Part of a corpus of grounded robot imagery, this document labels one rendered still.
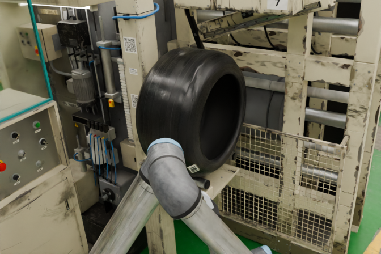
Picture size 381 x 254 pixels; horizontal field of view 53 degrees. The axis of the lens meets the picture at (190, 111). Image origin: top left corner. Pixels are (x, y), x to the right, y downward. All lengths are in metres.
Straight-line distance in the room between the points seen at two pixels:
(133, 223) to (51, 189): 0.88
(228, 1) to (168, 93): 0.52
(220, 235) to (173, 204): 0.19
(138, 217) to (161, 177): 0.23
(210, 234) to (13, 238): 1.14
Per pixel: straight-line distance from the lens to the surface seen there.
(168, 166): 1.09
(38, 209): 2.08
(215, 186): 1.97
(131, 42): 1.82
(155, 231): 2.37
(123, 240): 1.33
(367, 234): 3.06
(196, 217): 1.13
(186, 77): 1.57
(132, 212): 1.26
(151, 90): 1.62
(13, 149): 1.95
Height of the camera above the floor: 1.97
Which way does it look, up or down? 25 degrees down
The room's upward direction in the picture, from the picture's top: 3 degrees counter-clockwise
